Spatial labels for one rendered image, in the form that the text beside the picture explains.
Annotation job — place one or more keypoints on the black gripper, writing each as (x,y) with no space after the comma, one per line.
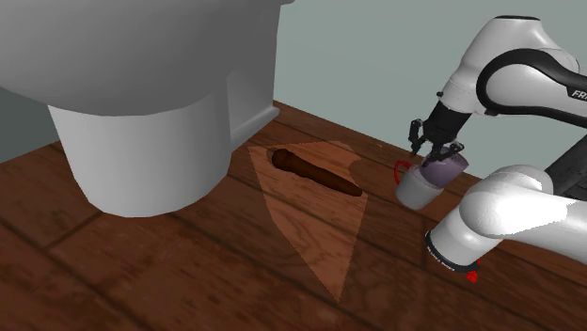
(445,124)

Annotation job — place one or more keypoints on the purple cup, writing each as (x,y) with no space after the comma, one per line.
(442,172)

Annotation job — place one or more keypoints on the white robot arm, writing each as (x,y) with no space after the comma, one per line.
(509,211)

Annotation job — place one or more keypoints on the dark brown elongated object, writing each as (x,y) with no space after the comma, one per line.
(316,174)

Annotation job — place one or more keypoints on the dark robot stand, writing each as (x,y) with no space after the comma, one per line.
(568,172)

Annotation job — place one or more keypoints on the white toilet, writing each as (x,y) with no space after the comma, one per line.
(137,114)

